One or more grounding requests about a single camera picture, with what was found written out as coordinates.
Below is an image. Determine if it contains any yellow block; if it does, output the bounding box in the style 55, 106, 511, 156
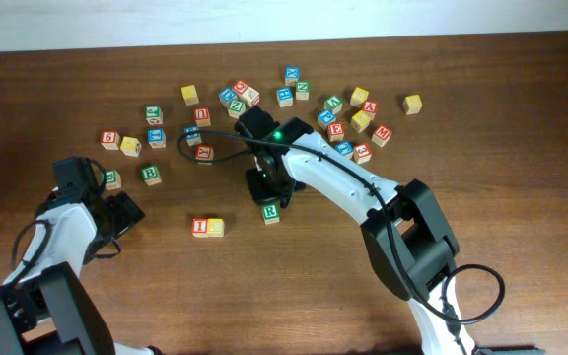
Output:
402, 95, 423, 115
180, 85, 199, 106
119, 136, 142, 157
351, 110, 372, 133
349, 87, 369, 108
207, 218, 225, 238

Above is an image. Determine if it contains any green Z block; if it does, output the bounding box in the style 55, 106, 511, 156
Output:
228, 100, 246, 119

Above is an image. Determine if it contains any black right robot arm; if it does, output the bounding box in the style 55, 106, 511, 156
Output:
235, 113, 476, 354

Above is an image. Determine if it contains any green B block right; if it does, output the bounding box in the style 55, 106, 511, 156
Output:
141, 165, 162, 186

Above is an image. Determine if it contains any green V block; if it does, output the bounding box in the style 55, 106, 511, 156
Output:
324, 95, 343, 114

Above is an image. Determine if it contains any blue I block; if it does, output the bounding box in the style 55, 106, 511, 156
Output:
147, 128, 166, 149

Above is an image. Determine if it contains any blue H block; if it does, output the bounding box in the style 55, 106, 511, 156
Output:
276, 87, 293, 107

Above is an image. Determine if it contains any red M block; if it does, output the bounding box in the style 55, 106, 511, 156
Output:
372, 125, 392, 147

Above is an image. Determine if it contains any red A block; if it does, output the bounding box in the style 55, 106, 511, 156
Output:
361, 100, 379, 120

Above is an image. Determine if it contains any blue P block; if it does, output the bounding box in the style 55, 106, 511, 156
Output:
318, 109, 336, 130

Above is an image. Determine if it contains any blue T umbrella block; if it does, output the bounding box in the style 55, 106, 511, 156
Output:
334, 141, 354, 159

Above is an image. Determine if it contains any blue D block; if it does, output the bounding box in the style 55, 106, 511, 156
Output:
219, 87, 238, 107

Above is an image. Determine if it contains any green b block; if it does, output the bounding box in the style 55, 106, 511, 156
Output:
141, 165, 162, 186
105, 170, 121, 190

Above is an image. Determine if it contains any red 6 I block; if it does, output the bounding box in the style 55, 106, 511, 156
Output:
101, 130, 121, 150

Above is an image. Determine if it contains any blue 5 block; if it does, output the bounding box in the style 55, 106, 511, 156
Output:
184, 125, 202, 146

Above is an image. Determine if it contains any green R block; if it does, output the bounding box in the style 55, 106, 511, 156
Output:
261, 204, 280, 225

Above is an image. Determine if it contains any green J block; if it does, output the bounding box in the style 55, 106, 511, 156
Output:
145, 106, 164, 125

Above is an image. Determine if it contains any red U block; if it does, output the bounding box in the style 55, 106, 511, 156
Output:
194, 107, 211, 127

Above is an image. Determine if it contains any blue X block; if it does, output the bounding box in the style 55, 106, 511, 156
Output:
284, 67, 300, 86

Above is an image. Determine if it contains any red K block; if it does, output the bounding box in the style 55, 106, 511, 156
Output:
195, 144, 214, 165

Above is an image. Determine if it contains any green B block left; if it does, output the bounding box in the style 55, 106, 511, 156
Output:
105, 170, 121, 190

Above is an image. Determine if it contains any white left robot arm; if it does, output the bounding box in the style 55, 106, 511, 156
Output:
0, 203, 160, 355

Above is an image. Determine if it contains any red 3 block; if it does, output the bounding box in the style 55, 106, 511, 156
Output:
353, 143, 373, 164

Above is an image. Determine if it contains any red E block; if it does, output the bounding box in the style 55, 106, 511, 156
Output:
326, 122, 345, 142

